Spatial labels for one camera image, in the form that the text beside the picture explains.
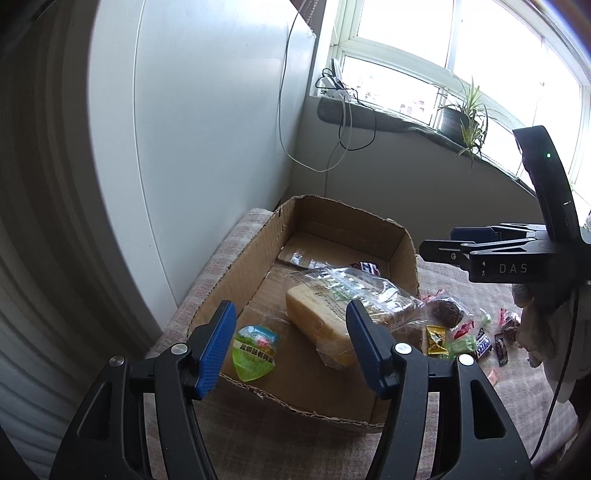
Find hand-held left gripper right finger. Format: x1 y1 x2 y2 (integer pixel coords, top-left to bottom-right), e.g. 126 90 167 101
345 299 536 480

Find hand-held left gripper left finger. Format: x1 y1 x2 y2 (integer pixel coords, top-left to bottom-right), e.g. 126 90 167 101
48 300 237 480

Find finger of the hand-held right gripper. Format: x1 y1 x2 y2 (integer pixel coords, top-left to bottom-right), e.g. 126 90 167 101
450 223 549 243
419 236 550 267

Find bread loaf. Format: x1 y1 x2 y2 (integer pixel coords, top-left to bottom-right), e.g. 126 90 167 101
285 267 428 370

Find red-edged clear snack packet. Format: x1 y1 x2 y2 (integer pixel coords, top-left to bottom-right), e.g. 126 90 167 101
422 289 466 326

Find yellow candy packet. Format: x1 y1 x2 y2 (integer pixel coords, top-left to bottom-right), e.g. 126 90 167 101
426 325 450 356

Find cardboard box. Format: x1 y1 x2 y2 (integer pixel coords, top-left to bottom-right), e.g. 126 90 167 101
187 195 421 432

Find person's right hand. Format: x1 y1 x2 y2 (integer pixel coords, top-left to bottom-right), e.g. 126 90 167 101
512 281 591 402

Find green jelly cup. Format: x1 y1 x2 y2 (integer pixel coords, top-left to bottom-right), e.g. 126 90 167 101
232 324 281 382

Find light green candy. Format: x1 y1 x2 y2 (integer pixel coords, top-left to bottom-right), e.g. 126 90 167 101
447 336 477 360

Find clear plastic packet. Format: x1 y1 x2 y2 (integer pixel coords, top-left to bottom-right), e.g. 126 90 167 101
276 247 324 270

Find potted spider plant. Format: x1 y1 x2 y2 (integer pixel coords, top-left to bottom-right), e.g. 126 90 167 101
436 76 502 171

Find grey stone windowsill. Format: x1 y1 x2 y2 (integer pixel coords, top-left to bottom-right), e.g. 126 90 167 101
317 96 541 195

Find white charger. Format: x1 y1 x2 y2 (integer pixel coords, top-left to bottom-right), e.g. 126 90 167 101
323 59 354 100

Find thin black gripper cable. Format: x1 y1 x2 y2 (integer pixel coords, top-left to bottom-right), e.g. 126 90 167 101
531 286 580 462

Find white cable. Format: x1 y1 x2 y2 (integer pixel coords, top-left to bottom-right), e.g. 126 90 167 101
277 4 354 174

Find white window frame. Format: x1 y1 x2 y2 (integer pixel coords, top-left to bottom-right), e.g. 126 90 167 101
318 0 591 185

